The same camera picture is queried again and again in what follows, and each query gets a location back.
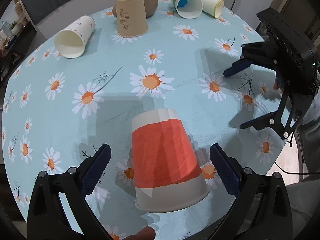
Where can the brown kraft paper cup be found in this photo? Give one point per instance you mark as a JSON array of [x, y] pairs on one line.
[[131, 18]]

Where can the brown ceramic bowl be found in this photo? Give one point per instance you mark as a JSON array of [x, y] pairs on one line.
[[151, 2]]

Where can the black side shelf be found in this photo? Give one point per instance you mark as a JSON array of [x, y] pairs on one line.
[[16, 51]]

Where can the small potted plant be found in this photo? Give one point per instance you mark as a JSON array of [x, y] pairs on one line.
[[15, 28]]

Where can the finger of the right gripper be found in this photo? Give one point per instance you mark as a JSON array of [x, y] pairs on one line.
[[263, 54], [262, 122]]

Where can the person's right hand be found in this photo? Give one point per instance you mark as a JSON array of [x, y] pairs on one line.
[[277, 85]]

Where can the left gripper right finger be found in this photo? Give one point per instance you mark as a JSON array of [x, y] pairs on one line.
[[261, 209]]

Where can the white cup with blue bottom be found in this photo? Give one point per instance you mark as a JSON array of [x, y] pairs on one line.
[[188, 9]]

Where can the daisy print blue tablecloth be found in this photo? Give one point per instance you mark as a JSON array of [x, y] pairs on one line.
[[57, 111]]

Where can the orange sleeved white paper cup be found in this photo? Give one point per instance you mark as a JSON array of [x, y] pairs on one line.
[[167, 174]]

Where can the person's left hand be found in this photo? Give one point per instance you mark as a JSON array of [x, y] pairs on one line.
[[147, 233]]

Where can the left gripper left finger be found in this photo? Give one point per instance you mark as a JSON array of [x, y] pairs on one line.
[[46, 216]]

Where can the white cup with pink hearts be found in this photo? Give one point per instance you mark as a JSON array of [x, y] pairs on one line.
[[71, 41]]

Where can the yellow rimmed white paper cup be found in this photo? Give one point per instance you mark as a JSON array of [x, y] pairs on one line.
[[213, 7]]

